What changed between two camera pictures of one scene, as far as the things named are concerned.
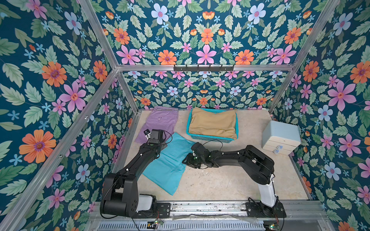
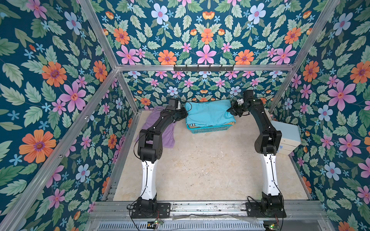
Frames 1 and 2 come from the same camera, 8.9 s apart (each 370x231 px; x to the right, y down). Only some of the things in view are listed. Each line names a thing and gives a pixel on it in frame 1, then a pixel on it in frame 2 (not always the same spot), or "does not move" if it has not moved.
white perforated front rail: (240, 225) does not move
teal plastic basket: (206, 137) -> (210, 129)
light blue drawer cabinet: (280, 137) does not move
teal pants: (166, 169) -> (209, 113)
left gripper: (163, 142) -> (183, 114)
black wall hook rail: (203, 69) does not move
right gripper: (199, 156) -> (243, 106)
